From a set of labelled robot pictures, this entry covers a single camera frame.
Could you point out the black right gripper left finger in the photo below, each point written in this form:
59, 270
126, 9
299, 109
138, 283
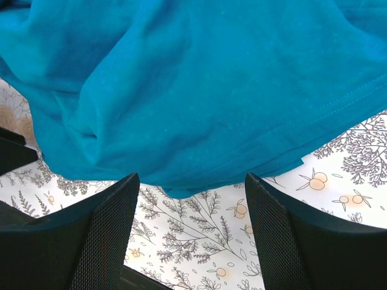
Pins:
82, 246

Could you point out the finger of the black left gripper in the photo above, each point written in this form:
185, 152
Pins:
14, 152

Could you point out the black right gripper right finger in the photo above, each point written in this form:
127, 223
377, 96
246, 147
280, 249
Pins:
301, 247

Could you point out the teal blue t shirt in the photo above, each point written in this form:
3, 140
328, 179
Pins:
192, 95

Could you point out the floral patterned table mat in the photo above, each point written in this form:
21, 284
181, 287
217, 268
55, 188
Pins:
207, 241

